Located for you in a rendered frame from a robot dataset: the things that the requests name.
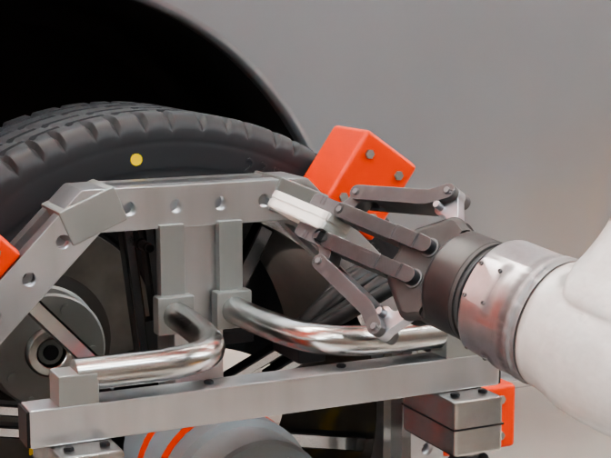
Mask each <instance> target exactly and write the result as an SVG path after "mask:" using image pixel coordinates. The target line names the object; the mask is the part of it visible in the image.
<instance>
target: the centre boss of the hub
mask: <svg viewBox="0 0 611 458"><path fill-rule="evenodd" d="M72 359H74V357H73V356H72V355H70V354H69V353H68V352H67V351H66V350H65V349H64V348H63V347H62V346H61V345H60V344H59V343H58V342H56V341H55V340H54V339H53V338H52V337H51V336H50V335H49V334H48V333H47V332H46V331H45V330H44V329H40V330H38V331H37V332H35V333H34V334H33V335H32V336H31V337H30V338H29V340H28V341H27V343H26V346H25V360H26V362H27V364H28V366H29V367H30V368H31V370H33V371H34V372H35V373H37V374H39V375H41V376H44V377H49V371H50V369H52V368H60V367H67V366H70V363H71V360H72Z"/></svg>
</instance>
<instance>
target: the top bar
mask: <svg viewBox="0 0 611 458"><path fill-rule="evenodd" d="M499 383H501V371H500V370H498V369H496V368H495V367H494V366H493V365H492V364H491V363H490V362H488V361H484V360H483V358H482V357H480V356H478V355H472V356H465V357H457V358H450V359H446V358H444V357H442V356H440V355H437V354H435V353H431V352H426V353H412V354H405V355H397V356H389V357H382V358H375V359H367V360H360V361H353V362H345V363H331V364H323V365H316V366H308V367H301V368H294V369H286V370H278V371H271V372H263V373H250V374H242V375H235V376H227V377H219V378H212V379H204V380H197V381H190V382H182V383H169V384H160V385H153V386H146V387H138V388H131V389H124V390H116V391H109V392H101V393H99V403H91V404H84V405H77V406H69V407H62V408H61V407H58V406H57V405H56V404H55V403H54V402H53V401H52V400H51V399H42V400H34V401H27V402H21V403H19V404H18V430H19V439H20V440H21V441H22V442H23V444H24V445H25V446H26V448H27V449H29V448H31V449H36V448H43V447H49V446H57V445H63V444H70V443H81V442H89V441H95V440H102V439H108V438H116V437H122V436H128V435H135V434H141V433H154V432H161V431H167V430H174V429H181V428H187V427H194V426H200V425H207V424H214V423H226V422H232V421H240V420H246V419H253V418H259V417H266V416H273V415H279V414H286V413H298V412H305V411H312V410H318V409H325V408H331V407H338V406H345V405H351V404H358V403H371V402H377V401H384V400H390V399H397V398H404V397H410V396H417V395H423V394H431V393H442V392H449V391H455V390H463V389H469V388H476V387H482V386H489V385H496V384H499Z"/></svg>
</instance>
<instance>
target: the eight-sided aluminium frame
mask: <svg viewBox="0 0 611 458"><path fill-rule="evenodd" d="M276 190H278V191H280V192H282V193H285V194H288V195H291V196H293V197H294V198H297V199H299V200H301V201H304V202H306V203H309V204H310V202H311V200H312V198H313V196H314V194H321V195H324V196H326V197H328V195H327V194H323V193H321V192H320V191H319V190H318V188H317V187H316V186H315V185H314V184H313V183H312V182H311V181H310V180H309V179H308V178H306V177H303V176H299V175H295V174H289V173H285V172H266V173H264V172H260V171H254V172H253V173H249V174H216V175H199V176H182V177H165V178H147V179H130V180H114V181H97V180H95V179H92V180H89V181H87V182H79V183H65V184H63V185H62V186H61V187H60V188H59V189H58V190H57V191H56V193H55V194H54V195H53V196H52V197H51V198H50V199H49V200H48V201H46V202H44V203H42V204H41V206H42V208H41V209H40V210H39V211H38V212H37V214H36V215H35V216H34V217H33V218H32V219H31V220H30V221H29V222H28V224H27V225H26V226H25V227H24V228H23V229H22V230H21V231H20V232H19V234H18V235H17V236H16V237H15V238H14V239H13V240H12V241H11V242H10V244H11V245H12V246H13V247H14V248H16V249H17V250H18V252H19V253H20V255H19V257H18V259H17V260H16V261H15V262H14V263H13V264H12V265H11V267H10V268H9V269H8V270H7V271H6V272H5V273H4V274H3V275H2V277H1V278H0V344H1V343H2V342H3V341H4V339H5V338H6V337H7V336H8V335H9V334H10V333H11V332H12V331H13V330H14V329H15V328H16V327H17V326H18V325H19V323H20V322H21V321H22V320H23V319H24V318H25V317H26V316H27V314H28V313H29V312H30V311H31V310H32V309H33V308H34V307H35V305H36V304H37V303H38V302H39V301H40V300H41V299H42V298H43V296H44V295H45V294H46V293H47V292H48V291H49V290H50V288H51V287H52V286H53V285H54V284H55V283H56V282H57V281H58V279H59V278H60V277H61V276H62V275H63V274H64V273H65V272H66V270H67V269H68V268H69V267H70V266H71V265H72V264H73V263H74V261H75V260H76V259H77V258H78V257H79V256H80V255H81V254H82V252H83V251H84V250H85V249H86V248H87V247H88V246H89V245H90V244H91V243H92V242H93V241H94V240H95V239H96V237H97V236H98V235H99V234H100V233H111V232H123V231H136V230H149V229H157V228H158V225H159V224H184V225H185V227H188V226H201V225H214V224H216V221H223V220H235V219H240V220H242V223H252V222H265V221H277V222H279V223H280V224H281V225H282V226H283V227H284V228H285V229H286V230H287V231H288V232H289V233H290V234H291V235H292V236H293V237H294V238H295V239H296V240H297V241H298V242H299V243H300V244H301V245H302V246H303V247H304V248H305V249H306V250H307V251H308V252H309V253H310V254H311V255H312V256H313V257H315V256H316V255H318V254H319V247H317V246H315V245H313V244H310V243H308V242H307V241H305V240H304V239H302V238H300V237H299V236H297V235H296V233H295V229H296V228H297V226H298V223H296V222H293V221H291V220H289V219H287V218H285V217H284V216H282V215H281V214H280V213H278V212H277V211H275V210H274V209H272V208H271V207H269V206H268V202H269V200H270V198H271V199H272V197H273V196H272V195H273V193H274V191H276ZM350 228H351V229H350V231H349V233H348V234H346V239H345V240H347V241H349V242H351V243H354V244H357V245H359V246H362V247H364V248H365V249H368V250H370V251H372V252H375V253H377V254H380V253H379V252H378V251H377V250H376V249H375V248H374V246H373V245H371V244H370V243H369V242H368V241H367V240H366V239H365V238H364V236H362V235H361V234H360V233H359V232H358V231H357V230H356V229H355V228H353V227H352V226H351V227H350ZM403 402H404V398H397V399H390V400H384V447H383V458H443V451H441V450H440V449H438V448H436V447H434V446H433V445H432V444H430V443H427V442H425V441H424V440H422V439H420V438H418V437H417V436H415V435H413V434H411V433H410V432H408V431H406V430H405V429H404V406H403V405H402V403H403Z"/></svg>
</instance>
